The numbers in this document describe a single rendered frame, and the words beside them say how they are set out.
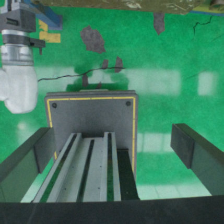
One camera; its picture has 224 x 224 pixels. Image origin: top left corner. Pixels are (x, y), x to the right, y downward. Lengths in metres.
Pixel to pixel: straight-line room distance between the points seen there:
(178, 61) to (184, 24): 0.31
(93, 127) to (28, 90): 0.76
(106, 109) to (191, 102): 0.88
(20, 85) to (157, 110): 1.28
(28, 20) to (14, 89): 0.20
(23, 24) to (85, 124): 0.86
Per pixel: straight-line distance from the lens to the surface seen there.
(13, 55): 0.54
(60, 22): 1.54
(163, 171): 1.91
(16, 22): 0.53
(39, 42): 0.59
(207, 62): 1.71
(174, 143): 0.17
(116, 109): 1.17
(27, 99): 0.54
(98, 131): 1.23
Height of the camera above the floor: 1.45
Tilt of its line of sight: 74 degrees down
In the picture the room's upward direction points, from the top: 176 degrees clockwise
